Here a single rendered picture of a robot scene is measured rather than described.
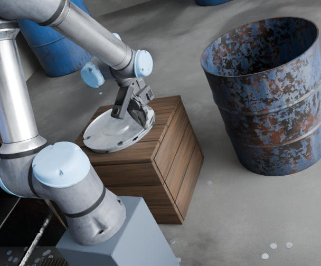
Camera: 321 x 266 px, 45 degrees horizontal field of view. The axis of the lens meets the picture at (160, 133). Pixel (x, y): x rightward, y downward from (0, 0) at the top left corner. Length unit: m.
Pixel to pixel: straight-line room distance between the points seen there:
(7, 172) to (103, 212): 0.25
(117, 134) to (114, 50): 0.50
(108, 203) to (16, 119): 0.29
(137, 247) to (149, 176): 0.40
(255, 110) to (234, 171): 0.38
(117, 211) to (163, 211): 0.55
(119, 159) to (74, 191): 0.51
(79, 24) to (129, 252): 0.56
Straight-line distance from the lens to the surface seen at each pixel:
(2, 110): 0.97
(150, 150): 1.34
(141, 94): 1.33
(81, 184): 0.89
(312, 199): 1.49
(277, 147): 1.48
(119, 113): 1.30
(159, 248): 1.12
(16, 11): 0.90
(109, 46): 1.02
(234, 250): 1.40
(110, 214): 0.96
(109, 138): 1.48
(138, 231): 1.02
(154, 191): 1.42
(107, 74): 1.16
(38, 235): 1.59
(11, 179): 1.00
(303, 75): 1.36
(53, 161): 0.89
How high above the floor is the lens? 1.11
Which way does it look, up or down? 33 degrees down
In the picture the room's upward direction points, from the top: 25 degrees counter-clockwise
